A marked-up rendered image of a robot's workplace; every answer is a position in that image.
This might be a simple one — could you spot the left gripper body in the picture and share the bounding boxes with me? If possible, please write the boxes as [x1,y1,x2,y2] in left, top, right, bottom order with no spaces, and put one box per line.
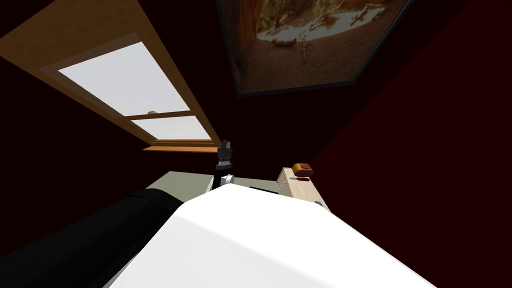
[217,139,234,163]

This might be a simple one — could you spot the light wooden dresser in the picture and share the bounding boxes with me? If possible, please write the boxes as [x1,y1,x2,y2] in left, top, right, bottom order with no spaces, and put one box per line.
[276,161,331,213]

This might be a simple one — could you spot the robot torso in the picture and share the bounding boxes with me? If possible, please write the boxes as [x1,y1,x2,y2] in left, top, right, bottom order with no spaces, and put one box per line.
[101,183,439,288]

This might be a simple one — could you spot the wooden framed window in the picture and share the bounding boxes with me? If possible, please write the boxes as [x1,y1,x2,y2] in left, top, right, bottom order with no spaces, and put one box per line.
[0,0,222,155]

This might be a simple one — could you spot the desert landscape wall picture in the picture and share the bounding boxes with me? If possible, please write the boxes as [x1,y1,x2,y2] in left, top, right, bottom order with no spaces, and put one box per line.
[215,0,414,99]

